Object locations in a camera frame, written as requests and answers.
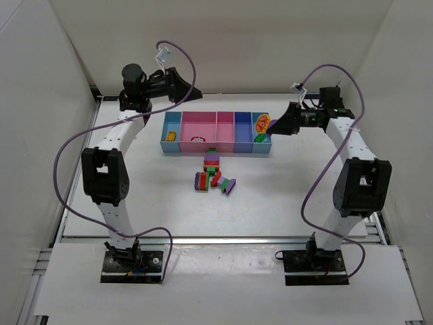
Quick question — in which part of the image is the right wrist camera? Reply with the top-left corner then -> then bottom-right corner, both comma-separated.
291,83 -> 306,98

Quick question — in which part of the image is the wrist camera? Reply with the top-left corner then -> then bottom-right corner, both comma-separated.
291,83 -> 306,98
156,47 -> 171,65

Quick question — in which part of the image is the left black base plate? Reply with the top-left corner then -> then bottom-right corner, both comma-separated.
99,249 -> 164,284

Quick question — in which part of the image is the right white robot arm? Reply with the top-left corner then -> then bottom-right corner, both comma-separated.
266,87 -> 392,272

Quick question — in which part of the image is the light blue bin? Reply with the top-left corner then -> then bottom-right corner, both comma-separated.
252,112 -> 272,154
160,112 -> 182,153

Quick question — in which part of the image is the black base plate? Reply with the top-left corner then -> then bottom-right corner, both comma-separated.
275,250 -> 349,286
99,249 -> 164,284

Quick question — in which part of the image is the dark blue bin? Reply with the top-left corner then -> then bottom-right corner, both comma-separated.
234,112 -> 253,153

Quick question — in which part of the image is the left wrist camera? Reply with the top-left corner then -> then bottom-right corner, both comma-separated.
156,47 -> 171,65

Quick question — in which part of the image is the red flower lego brick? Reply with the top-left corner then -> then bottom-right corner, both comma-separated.
190,136 -> 206,142

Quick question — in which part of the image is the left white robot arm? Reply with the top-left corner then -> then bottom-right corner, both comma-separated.
81,64 -> 202,271

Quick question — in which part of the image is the striped purple red lego stack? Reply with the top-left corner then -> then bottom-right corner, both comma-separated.
194,171 -> 209,192

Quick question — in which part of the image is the narrow pink bin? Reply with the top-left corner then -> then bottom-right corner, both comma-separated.
216,112 -> 235,152

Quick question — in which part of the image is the yellow lego brick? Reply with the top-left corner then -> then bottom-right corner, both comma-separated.
166,131 -> 177,142

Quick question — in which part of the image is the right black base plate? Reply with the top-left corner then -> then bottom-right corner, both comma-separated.
275,250 -> 349,286

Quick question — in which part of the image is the right light blue bin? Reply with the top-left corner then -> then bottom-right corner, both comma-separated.
252,112 -> 272,154

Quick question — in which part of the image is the left light blue bin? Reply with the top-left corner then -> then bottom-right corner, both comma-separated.
160,112 -> 182,153

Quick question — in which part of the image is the green purple yellow lego stack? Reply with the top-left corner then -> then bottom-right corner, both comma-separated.
254,114 -> 271,143

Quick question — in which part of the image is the large pink bin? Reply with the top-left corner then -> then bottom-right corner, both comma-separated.
179,111 -> 217,152

